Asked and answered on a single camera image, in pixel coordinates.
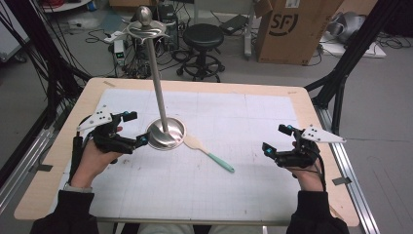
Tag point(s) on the metal utensil stand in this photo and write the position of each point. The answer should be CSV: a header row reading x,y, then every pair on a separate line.
x,y
159,91

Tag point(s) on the person's right hand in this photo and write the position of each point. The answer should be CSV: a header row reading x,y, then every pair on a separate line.
x,y
308,178

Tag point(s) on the white grid mat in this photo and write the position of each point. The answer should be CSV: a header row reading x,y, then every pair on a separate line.
x,y
227,130

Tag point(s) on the black flat device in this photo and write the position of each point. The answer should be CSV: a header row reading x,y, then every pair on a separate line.
x,y
233,23

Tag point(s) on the large cardboard box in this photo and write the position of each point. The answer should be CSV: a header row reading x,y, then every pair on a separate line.
x,y
292,35

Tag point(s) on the grey wristband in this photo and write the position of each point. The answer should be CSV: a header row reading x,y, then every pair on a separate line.
x,y
78,187

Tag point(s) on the white device with green display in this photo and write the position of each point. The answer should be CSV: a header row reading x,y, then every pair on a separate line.
x,y
119,52

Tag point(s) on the black metal stand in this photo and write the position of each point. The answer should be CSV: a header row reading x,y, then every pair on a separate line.
x,y
344,61
52,65

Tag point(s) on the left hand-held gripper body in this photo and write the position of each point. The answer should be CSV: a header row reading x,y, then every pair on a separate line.
x,y
107,136

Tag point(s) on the grey plastic casing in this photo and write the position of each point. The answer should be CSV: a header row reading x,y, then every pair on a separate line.
x,y
347,24

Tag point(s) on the grey tape piece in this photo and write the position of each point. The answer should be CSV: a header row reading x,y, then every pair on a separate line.
x,y
43,167
341,181

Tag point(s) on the white metal post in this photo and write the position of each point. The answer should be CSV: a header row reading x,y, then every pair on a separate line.
x,y
249,32

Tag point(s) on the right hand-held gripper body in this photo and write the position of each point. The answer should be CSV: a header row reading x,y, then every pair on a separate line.
x,y
302,156

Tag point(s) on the person's left hand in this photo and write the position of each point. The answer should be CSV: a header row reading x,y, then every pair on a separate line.
x,y
91,162

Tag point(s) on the black round stool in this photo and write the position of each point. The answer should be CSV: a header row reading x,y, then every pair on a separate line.
x,y
203,42

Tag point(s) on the white power strip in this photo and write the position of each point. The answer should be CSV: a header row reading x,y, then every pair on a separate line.
x,y
113,36

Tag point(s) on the aluminium rail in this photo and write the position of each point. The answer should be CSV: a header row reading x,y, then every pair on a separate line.
x,y
354,188
19,175

